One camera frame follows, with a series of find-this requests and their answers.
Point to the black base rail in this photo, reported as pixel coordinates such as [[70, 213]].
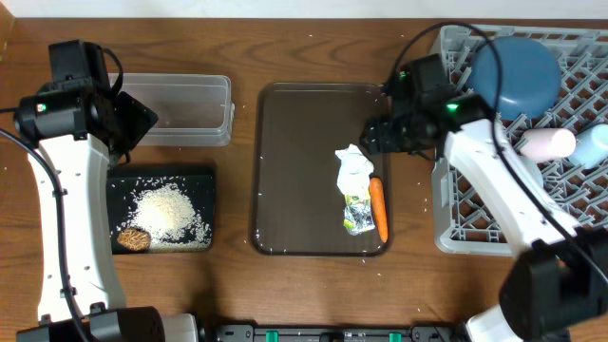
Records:
[[253, 333]]

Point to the dark blue plate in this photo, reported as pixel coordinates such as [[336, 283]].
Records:
[[531, 77]]

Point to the pink cup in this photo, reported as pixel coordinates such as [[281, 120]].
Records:
[[547, 144]]

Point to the white napkin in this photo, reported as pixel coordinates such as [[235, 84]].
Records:
[[354, 173]]

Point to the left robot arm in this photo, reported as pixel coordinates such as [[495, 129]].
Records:
[[74, 129]]

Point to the clear plastic bin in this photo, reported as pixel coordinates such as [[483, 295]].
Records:
[[192, 109]]

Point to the dark brown serving tray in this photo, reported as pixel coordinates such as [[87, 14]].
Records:
[[297, 208]]

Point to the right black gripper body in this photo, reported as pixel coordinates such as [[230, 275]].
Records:
[[409, 137]]

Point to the light blue bowl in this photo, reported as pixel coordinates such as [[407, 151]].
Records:
[[533, 170]]

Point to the pile of white rice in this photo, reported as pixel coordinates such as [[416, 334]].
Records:
[[164, 214]]

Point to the light blue cup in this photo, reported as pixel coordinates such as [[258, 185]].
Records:
[[591, 147]]

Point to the orange carrot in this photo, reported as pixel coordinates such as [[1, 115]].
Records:
[[379, 208]]

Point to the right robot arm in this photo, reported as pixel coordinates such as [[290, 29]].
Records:
[[559, 278]]

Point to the foil wrapper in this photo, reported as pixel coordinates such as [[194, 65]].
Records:
[[358, 215]]

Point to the brown food scrap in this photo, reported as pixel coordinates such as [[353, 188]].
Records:
[[134, 239]]

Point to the black waste tray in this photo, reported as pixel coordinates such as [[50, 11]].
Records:
[[199, 190]]

